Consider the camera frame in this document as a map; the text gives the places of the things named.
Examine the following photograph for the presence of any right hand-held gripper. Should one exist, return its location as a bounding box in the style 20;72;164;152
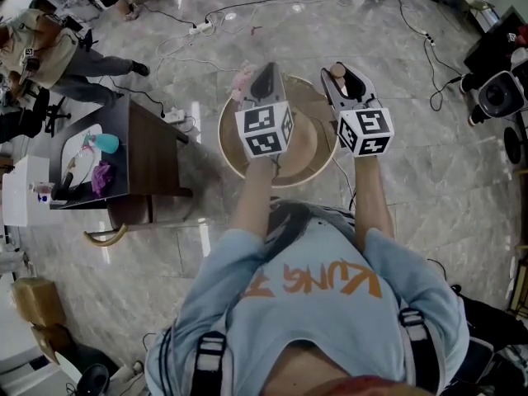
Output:
320;61;396;158

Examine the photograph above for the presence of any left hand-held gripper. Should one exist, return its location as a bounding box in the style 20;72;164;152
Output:
233;61;295;161

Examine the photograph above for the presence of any person's left forearm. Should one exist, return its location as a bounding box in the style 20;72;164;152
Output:
229;154;276;246

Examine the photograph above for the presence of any person's right forearm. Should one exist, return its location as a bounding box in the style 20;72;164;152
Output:
351;153;396;243

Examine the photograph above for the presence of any pink fluffy cloth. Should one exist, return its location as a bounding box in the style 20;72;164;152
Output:
230;59;260;101

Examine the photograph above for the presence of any beige round basin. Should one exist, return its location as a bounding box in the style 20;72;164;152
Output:
217;73;340;190

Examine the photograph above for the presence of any white power strip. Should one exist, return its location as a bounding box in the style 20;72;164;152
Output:
188;20;216;37
162;106;187;125

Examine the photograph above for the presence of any dark wooden desk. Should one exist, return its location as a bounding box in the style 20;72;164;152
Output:
49;97;196;213

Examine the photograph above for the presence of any person's printed grey shirt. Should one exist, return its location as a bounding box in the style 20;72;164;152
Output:
263;199;358;264

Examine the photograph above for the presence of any wooden chair with curved back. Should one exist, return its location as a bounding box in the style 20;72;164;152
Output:
83;194;195;248

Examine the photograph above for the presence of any purple cloth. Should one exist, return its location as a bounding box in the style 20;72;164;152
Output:
90;160;117;198

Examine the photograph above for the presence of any black round stand base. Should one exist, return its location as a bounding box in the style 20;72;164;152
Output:
503;125;524;165

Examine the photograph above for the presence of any white oval tray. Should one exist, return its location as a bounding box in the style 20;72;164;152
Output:
60;123;104;187

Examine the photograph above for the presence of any person's light blue sweatshirt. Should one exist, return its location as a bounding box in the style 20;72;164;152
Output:
144;215;470;396

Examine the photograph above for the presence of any black office chair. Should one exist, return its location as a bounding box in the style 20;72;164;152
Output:
0;86;72;144

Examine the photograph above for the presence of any white bottle with blue cap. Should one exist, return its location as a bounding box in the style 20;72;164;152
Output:
28;181;55;205

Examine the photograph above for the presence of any person's bare neck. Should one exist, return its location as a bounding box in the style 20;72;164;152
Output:
263;343;413;396

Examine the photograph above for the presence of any black bag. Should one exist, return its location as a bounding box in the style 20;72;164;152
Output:
452;294;528;396

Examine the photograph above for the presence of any large cardboard box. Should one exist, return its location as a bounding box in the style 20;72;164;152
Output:
12;276;68;328

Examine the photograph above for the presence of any open cardboard box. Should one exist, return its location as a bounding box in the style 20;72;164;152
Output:
30;323;74;365

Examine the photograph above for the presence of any black round helmet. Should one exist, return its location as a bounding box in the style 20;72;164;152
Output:
75;362;111;396

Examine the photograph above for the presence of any long black floor cable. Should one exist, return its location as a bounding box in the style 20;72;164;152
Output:
396;0;464;111

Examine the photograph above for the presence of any black handled tool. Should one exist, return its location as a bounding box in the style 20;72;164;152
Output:
50;171;76;202

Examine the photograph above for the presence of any black harness strap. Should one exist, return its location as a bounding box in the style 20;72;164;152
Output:
397;306;439;396
192;329;229;396

